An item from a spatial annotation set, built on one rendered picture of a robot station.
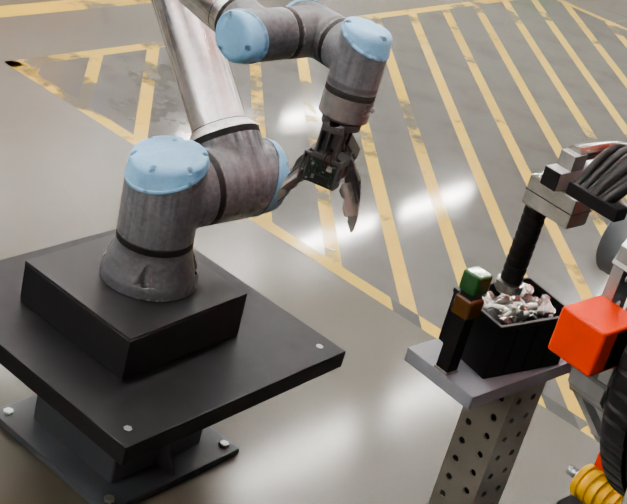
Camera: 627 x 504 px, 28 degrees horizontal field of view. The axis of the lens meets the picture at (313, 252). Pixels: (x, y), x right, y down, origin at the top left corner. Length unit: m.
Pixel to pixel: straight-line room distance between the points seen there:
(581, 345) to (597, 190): 0.25
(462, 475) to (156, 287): 0.74
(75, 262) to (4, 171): 1.22
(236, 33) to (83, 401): 0.70
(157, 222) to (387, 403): 0.91
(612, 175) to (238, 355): 0.94
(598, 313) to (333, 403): 1.33
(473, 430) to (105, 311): 0.77
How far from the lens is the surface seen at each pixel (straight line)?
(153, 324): 2.32
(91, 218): 3.48
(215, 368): 2.41
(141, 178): 2.30
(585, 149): 1.89
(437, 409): 3.04
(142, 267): 2.37
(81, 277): 2.43
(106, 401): 2.27
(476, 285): 2.20
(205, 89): 2.47
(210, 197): 2.35
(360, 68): 2.13
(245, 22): 2.11
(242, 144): 2.43
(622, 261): 1.74
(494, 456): 2.56
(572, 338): 1.70
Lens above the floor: 1.63
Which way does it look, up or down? 27 degrees down
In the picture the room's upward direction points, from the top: 15 degrees clockwise
